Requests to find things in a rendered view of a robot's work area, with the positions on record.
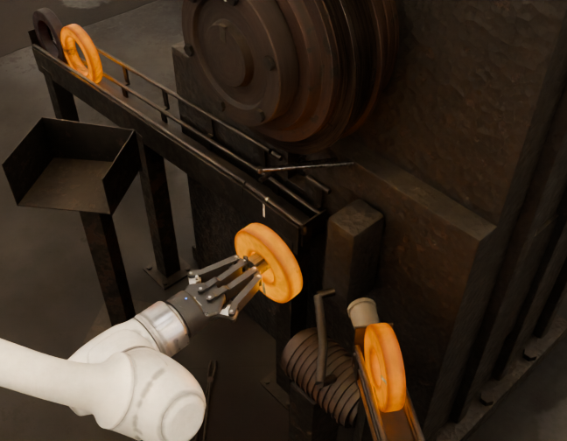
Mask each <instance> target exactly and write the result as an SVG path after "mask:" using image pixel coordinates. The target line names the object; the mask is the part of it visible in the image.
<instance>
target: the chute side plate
mask: <svg viewBox="0 0 567 441"><path fill-rule="evenodd" d="M31 49H32V51H33V54H34V57H35V60H36V62H37V65H38V70H39V71H40V72H41V73H43V70H42V67H43V68H44V69H45V70H47V71H48V72H49V73H50V74H51V76H52V80H53V81H55V82H56V83H58V84H59V85H61V86H62V87H63V88H64V89H66V90H67V91H69V92H70V93H72V94H73V95H75V96H76V97H78V98H79V99H81V100H82V101H84V102H85V103H86V104H87V105H89V106H90V107H92V108H93V109H95V110H96V111H98V112H99V113H101V114H102V115H103V116H105V117H107V118H108V119H109V120H110V121H111V122H113V123H115V124H116V125H118V126H119V127H121V128H125V129H130V128H132V129H133V130H136V132H137V133H138V134H139V135H141V136H142V137H143V143H144V144H145V145H147V146H148V147H149V148H151V149H152V150H154V151H155V152H156V153H158V154H159V155H160V156H162V157H163V158H165V159H167V160H168V161H169V162H171V163H172V164H174V165H176V166H177V167H178V168H179V169H180V170H182V171H183V172H185V173H186V174H188V175H189V176H191V177H192V178H194V179H195V180H197V181H198V182H200V183H201V184H202V185H203V186H205V187H206V188H208V189H209V190H211V191H212V192H214V193H215V194H217V195H218V196H220V197H221V198H223V199H224V200H225V201H226V202H228V203H229V204H231V205H232V206H233V207H235V208H237V209H238V210H240V211H241V212H243V213H244V214H246V215H247V216H248V217H249V218H250V219H251V220H252V221H254V222H255V223H261V224H263V225H265V226H267V227H268V228H270V229H272V230H273V231H274V232H276V230H277V231H278V232H280V233H281V234H282V235H284V236H285V237H287V238H288V239H289V240H290V241H292V242H293V252H294V253H295V254H296V255H297V256H298V255H299V237H300V228H299V227H298V226H296V225H295V224H293V223H292V222H291V221H289V220H288V219H287V218H285V217H284V216H283V215H281V214H280V213H279V212H278V211H277V210H275V209H274V208H273V207H271V206H270V205H268V204H267V203H266V202H264V201H263V200H262V199H260V198H259V197H257V196H256V195H254V194H253V193H252V192H251V191H250V190H249V189H247V188H246V187H243V185H241V184H240V183H238V182H236V181H235V180H233V179H232V178H230V177H229V176H228V175H227V174H225V173H224V172H222V171H220V170H219V169H217V168H216V167H214V166H213V165H211V164H209V163H208V162H207V161H205V160H204V159H202V158H201V157H199V156H197V155H196V154H194V153H193V152H191V151H190V150H188V149H187V148H185V147H184V146H182V145H181V144H180V143H178V142H176V141H175V140H173V139H172V138H170V137H169V136H167V135H166V134H164V133H163V132H161V131H160V130H158V129H156V128H155V127H153V126H152V125H150V124H149V123H147V122H146V121H145V120H143V119H141V118H140V117H138V116H137V115H135V114H134V113H132V112H131V111H129V110H128V109H126V108H125V107H123V106H122V105H120V104H119V103H117V102H116V101H114V100H112V99H111V98H109V97H108V96H106V95H105V94H104V93H102V92H100V91H99V90H98V89H96V88H95V87H93V86H91V85H90V84H88V83H87V82H85V81H84V80H83V79H81V78H79V77H78V76H76V75H75V74H73V73H71V72H70V71H68V70H67V69H65V68H64V67H63V66H61V65H60V64H58V63H57V62H55V61H54V60H52V59H50V58H49V57H47V56H46V55H44V54H43V53H42V52H40V51H38V50H37V49H35V48H34V47H32V48H31ZM263 204H264V205H265V217H263Z"/></svg>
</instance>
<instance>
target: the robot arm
mask: <svg viewBox="0 0 567 441"><path fill-rule="evenodd" d="M269 269H270V266H269V265H268V263H267V262H266V261H265V259H264V258H263V257H262V256H261V255H259V254H257V253H254V254H253V255H251V256H250V257H247V256H246V255H244V256H243V259H242V258H240V257H239V256H238V255H233V256H231V257H229V258H227V259H225V260H222V261H220V262H217V263H215V264H212V265H210V266H207V267H205V268H204V269H199V270H192V271H189V272H188V273H187V275H188V279H189V285H188V286H187V287H186V288H185V290H182V291H180V292H178V293H177V294H175V295H174V296H172V297H170V298H169V299H167V300H166V301H165V302H163V301H157V302H156V303H155V304H153V305H152V306H150V307H149V308H147V309H146V310H144V311H142V312H141V313H139V314H137V315H136V316H135V317H134V318H132V319H130V320H128V321H126V322H124V323H121V324H119V325H114V326H113V327H111V328H109V329H108V330H106V331H105V332H102V333H101V334H99V335H98V336H96V337H95V338H93V339H91V340H90V341H89V342H88V343H87V344H85V345H84V346H82V347H81V348H80V349H79V350H77V351H76V352H75V353H74V354H73V355H72V356H71V357H70V358H69V359H68V360H64V359H61V358H57V357H53V356H51V355H48V354H44V353H40V352H37V351H34V350H31V349H30V348H27V347H24V346H20V345H18V344H15V343H12V342H9V341H7V340H5V339H0V386H1V387H4V388H7V389H12V390H15V391H17V392H20V393H24V394H27V395H29V396H35V397H37V398H41V399H44V400H47V401H50V402H54V403H60V404H64V405H67V406H69V408H70V409H71V410H72V411H73V412H74V413H75V414H76V415H78V416H86V415H91V414H93V415H94V417H95V420H96V422H97V423H98V424H99V426H101V427H102V428H103V429H108V430H111V431H115V432H118V433H121V434H123V435H125V436H128V437H130V438H134V439H135V440H137V441H140V440H143V441H190V440H191V439H192V438H193V437H194V436H195V435H196V433H197V432H198V430H199V429H200V426H201V425H202V423H203V419H204V415H205V409H206V406H207V404H206V398H205V396H204V393H203V390H202V388H201V386H200V385H199V383H198V382H197V380H196V379H195V378H194V376H193V375H192V374H191V373H190V372H189V371H188V370H187V369H185V368H184V367H183V366H181V365H180V364H179V363H177V362H176V361H175V360H173V359H172V358H171V357H172V356H173V355H174V354H176V353H177V352H179V351H180V350H182V349H183V348H184V347H186V346H187V345H188V344H189V339H190V338H191V337H192V336H193V335H195V334H196V333H198V332H199V331H201V330H202V329H204V328H205V327H206V326H207V325H208V323H210V322H211V321H214V320H217V319H219V318H225V319H229V321H230V322H231V323H234V322H235V321H236V319H237V316H238V314H239V312H240V311H241V309H242V308H243V307H244V306H245V305H246V304H247V302H248V301H249V300H250V299H251V298H252V297H253V296H254V295H255V294H256V293H257V292H258V291H259V290H260V288H261V287H262V286H263V278H262V274H263V273H264V272H265V271H267V270H269ZM205 282H206V283H205ZM240 291H241V292H240ZM239 292H240V293H239ZM237 293H239V294H238V296H237V297H236V298H235V299H234V300H233V302H232V303H231V304H228V305H227V307H226V309H224V306H225V304H226V303H227V302H228V301H229V300H230V299H231V297H233V296H234V295H236V294H237ZM223 309H224V310H223Z"/></svg>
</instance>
